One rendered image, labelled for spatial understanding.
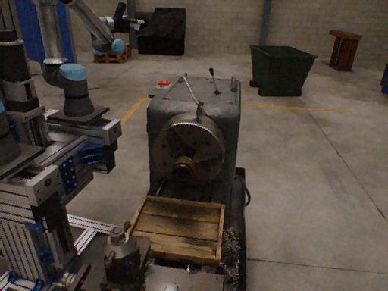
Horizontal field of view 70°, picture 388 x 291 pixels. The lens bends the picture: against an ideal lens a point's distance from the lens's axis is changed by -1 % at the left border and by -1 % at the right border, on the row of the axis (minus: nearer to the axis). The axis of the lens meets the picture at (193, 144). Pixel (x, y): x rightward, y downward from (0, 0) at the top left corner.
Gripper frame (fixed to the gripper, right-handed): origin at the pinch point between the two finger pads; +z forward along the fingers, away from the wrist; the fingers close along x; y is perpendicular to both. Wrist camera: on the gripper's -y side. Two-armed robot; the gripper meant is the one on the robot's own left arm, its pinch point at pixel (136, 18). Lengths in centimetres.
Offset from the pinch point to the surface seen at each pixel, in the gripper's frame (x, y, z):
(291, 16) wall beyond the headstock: -208, 52, 942
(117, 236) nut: 101, 27, -102
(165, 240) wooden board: 97, 57, -76
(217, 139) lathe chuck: 92, 29, -41
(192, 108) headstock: 72, 25, -32
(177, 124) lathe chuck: 77, 25, -49
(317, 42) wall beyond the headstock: -104, 122, 994
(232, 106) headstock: 86, 21, -21
